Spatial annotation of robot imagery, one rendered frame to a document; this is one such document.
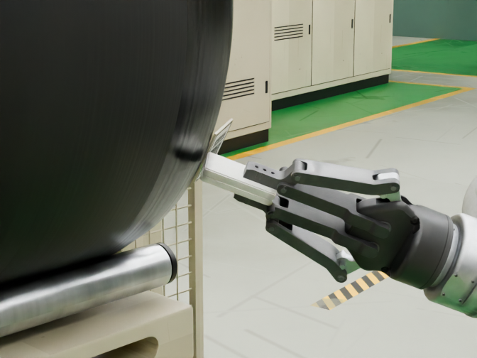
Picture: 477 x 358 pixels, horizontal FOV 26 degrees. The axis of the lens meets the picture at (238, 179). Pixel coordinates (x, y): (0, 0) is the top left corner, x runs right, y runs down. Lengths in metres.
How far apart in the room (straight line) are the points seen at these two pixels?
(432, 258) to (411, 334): 2.40
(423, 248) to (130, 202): 0.27
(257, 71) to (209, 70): 5.27
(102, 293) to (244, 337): 2.30
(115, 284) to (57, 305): 0.07
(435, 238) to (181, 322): 0.28
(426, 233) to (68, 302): 0.34
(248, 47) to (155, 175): 5.17
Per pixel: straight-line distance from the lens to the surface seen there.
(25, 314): 0.96
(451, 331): 3.41
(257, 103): 6.19
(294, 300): 3.62
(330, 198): 0.95
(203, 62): 0.89
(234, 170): 0.95
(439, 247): 0.96
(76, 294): 0.99
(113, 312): 1.05
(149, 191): 0.93
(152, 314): 1.04
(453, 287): 0.97
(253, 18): 6.10
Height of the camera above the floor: 1.23
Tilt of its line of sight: 13 degrees down
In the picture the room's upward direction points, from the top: straight up
